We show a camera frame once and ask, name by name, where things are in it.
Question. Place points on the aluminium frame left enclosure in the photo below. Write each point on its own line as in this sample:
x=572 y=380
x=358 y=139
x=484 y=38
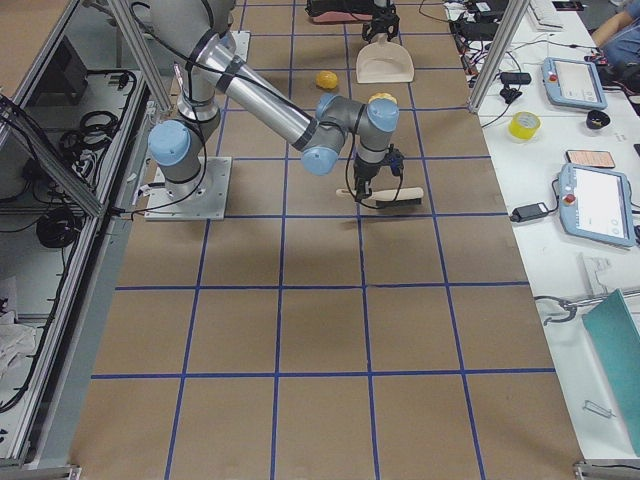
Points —
x=63 y=294

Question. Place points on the lower teach pendant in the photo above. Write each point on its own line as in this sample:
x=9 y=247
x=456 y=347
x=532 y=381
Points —
x=595 y=204

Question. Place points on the teal board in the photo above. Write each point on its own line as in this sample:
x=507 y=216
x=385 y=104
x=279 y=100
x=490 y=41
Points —
x=615 y=337

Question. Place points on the upper teach pendant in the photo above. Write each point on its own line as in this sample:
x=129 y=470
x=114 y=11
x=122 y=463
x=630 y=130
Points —
x=573 y=83

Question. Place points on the pink bin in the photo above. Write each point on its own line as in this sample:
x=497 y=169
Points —
x=335 y=11

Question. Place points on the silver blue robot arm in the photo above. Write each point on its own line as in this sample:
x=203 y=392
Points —
x=197 y=34

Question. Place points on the person in blue shirt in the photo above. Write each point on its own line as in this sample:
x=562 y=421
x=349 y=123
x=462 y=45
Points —
x=618 y=37

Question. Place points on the yellow tape roll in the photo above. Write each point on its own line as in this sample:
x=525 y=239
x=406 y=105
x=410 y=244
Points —
x=524 y=125

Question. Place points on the aluminium frame post right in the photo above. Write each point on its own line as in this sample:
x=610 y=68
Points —
x=512 y=17

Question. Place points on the smartphone orange screen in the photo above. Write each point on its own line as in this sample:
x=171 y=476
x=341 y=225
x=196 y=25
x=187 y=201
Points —
x=591 y=158

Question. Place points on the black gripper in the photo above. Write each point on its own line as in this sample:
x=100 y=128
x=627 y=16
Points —
x=363 y=172

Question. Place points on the teach pendant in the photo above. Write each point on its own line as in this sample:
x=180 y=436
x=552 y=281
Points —
x=573 y=83
x=595 y=204

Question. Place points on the yellow toy lemon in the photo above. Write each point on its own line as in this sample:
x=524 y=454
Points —
x=326 y=80

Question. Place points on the black adapter upper table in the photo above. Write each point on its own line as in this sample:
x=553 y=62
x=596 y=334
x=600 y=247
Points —
x=515 y=78

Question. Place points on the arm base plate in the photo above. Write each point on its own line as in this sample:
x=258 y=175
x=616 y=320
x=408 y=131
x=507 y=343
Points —
x=203 y=198
x=238 y=43

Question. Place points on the toy croissant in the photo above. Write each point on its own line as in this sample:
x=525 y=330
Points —
x=382 y=96

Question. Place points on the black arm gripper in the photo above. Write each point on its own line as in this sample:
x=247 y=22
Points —
x=382 y=13

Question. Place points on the black power adapter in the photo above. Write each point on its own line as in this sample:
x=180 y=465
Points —
x=529 y=212

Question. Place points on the white hand brush black bristles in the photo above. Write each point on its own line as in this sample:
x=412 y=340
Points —
x=383 y=199

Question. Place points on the beige dustpan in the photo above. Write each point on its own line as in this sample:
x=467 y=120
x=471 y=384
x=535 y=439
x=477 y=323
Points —
x=384 y=61

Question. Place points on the wrist camera black blue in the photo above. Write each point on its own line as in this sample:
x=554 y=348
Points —
x=395 y=161

